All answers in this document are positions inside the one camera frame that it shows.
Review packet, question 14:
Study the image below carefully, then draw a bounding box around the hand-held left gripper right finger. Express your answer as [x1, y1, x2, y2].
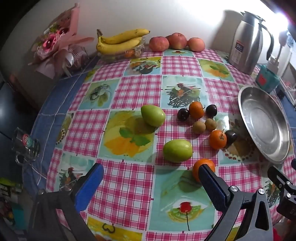
[198, 164, 278, 241]

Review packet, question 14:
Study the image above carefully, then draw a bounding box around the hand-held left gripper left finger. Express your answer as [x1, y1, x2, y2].
[26, 163, 104, 241]

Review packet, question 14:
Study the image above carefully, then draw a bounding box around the orange with stick stem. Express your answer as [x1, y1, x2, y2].
[209, 129, 227, 150]

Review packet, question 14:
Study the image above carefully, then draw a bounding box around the stainless steel plate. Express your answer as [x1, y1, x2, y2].
[238, 85, 290, 164]

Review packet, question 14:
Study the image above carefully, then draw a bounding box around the dark purple plum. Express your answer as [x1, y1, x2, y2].
[177, 108, 190, 121]
[225, 130, 238, 147]
[205, 104, 218, 119]

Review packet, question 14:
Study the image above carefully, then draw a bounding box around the brown kiwi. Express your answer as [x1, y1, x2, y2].
[192, 120, 206, 134]
[205, 118, 217, 131]

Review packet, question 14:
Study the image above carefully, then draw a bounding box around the glass mug with green label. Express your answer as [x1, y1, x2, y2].
[10, 127, 41, 165]

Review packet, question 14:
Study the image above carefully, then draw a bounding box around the teal box with red mark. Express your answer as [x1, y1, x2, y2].
[255, 65, 280, 93]

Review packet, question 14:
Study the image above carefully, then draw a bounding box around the blue checked cloth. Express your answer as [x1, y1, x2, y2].
[22, 54, 100, 193]

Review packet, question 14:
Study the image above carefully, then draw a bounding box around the white stand device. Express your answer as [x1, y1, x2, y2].
[267, 30, 292, 72]

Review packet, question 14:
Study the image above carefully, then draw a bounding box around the pink plaid printed tablecloth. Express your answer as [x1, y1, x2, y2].
[46, 47, 296, 241]

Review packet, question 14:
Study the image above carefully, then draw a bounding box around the stainless steel thermos jug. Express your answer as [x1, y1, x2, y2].
[228, 11, 274, 75]

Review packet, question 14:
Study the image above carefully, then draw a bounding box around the yellow banana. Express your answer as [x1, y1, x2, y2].
[96, 35, 141, 55]
[97, 28, 151, 45]

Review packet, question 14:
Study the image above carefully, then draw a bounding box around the red apple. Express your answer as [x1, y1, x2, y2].
[165, 33, 187, 50]
[149, 36, 170, 52]
[187, 37, 205, 52]

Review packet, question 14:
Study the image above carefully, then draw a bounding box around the clear plastic fruit container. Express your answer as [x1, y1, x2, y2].
[98, 36, 147, 62]

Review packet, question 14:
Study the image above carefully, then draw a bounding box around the pink flower bouquet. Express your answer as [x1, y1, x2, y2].
[28, 3, 97, 78]

